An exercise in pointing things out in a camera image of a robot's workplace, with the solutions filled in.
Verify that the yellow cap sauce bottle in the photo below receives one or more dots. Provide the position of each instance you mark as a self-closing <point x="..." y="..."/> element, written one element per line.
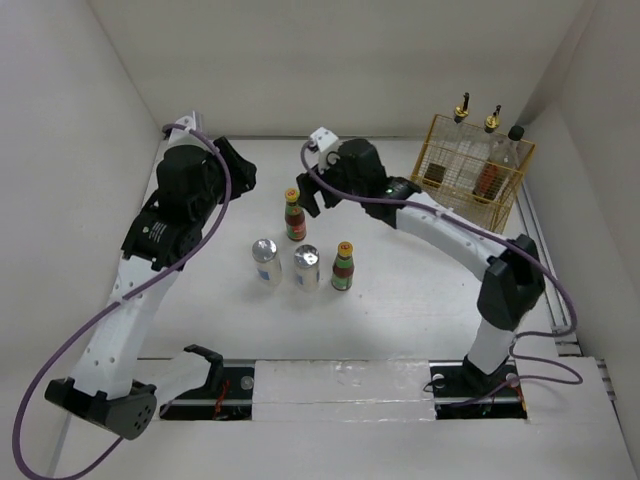
<point x="294" y="216"/>
<point x="343" y="267"/>

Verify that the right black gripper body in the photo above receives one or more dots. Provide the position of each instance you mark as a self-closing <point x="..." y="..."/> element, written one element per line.
<point x="336" y="178"/>

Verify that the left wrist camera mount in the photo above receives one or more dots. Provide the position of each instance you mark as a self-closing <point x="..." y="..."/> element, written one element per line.
<point x="177" y="133"/>

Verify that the silver lid shaker left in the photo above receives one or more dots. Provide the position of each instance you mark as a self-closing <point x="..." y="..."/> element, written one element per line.
<point x="268" y="265"/>

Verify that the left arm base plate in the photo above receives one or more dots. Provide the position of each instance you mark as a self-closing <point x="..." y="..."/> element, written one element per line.
<point x="230" y="400"/>

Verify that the yellow wire rack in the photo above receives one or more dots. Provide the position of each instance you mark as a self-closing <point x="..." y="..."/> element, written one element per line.
<point x="492" y="216"/>

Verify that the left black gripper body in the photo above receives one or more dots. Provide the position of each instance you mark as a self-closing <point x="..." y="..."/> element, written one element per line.
<point x="208" y="202"/>

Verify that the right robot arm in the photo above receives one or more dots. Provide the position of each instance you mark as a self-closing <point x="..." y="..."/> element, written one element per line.
<point x="508" y="270"/>

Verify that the clear liquid glass bottle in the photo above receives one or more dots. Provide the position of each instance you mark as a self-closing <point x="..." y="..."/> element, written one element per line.
<point x="479" y="149"/>

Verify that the red label soy sauce bottle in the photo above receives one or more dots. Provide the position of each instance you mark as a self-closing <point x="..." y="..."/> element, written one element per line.
<point x="502" y="161"/>

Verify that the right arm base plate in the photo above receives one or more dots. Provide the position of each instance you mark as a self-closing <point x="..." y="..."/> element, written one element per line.
<point x="460" y="394"/>

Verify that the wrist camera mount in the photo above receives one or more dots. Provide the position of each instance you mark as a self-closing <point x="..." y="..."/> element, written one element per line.
<point x="177" y="133"/>
<point x="323" y="142"/>

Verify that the silver lid shaker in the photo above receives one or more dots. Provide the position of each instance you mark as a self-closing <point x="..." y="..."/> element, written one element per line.
<point x="306" y="265"/>
<point x="268" y="265"/>

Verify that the yellow cap sauce bottle front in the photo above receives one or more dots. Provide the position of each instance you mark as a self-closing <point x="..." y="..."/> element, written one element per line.
<point x="343" y="267"/>

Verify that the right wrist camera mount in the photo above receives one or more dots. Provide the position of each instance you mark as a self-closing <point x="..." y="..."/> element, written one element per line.
<point x="323" y="142"/>

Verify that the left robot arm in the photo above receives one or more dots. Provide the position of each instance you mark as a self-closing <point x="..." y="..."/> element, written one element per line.
<point x="102" y="389"/>

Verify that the dark sauce glass bottle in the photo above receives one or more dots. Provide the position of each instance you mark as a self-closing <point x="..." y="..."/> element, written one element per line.
<point x="444" y="142"/>

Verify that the silver lid shaker right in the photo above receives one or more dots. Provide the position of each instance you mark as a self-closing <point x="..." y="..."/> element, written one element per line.
<point x="306" y="265"/>

